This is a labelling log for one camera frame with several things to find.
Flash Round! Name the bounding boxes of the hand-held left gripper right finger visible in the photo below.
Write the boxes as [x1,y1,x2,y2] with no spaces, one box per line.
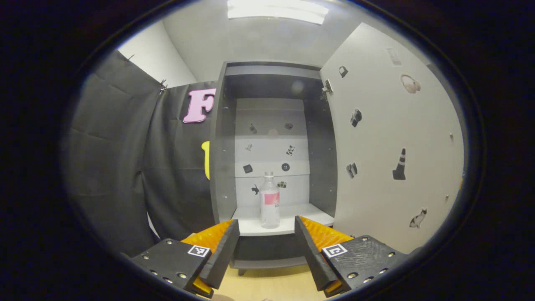
[295,215,412,298]

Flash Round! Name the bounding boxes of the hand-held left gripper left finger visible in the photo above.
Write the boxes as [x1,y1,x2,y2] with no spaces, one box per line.
[130,219,241,298]

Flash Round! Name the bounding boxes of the clear plastic bottle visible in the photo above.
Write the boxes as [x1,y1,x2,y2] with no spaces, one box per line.
[259,171,281,229]

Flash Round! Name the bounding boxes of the dark grey cabinet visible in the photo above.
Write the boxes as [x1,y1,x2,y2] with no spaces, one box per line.
[209,61,339,276]

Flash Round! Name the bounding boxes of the grey cabinet door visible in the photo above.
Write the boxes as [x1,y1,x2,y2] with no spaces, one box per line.
[320,22,465,255]

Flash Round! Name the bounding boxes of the white cabinet shelf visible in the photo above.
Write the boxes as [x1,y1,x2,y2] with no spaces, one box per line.
[231,203,335,237]

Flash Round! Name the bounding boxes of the black backdrop cloth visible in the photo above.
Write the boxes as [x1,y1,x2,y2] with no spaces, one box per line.
[61,50,218,258]

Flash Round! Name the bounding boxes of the large ceiling lamp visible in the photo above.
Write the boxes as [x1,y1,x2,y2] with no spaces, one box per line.
[227,0,329,25]

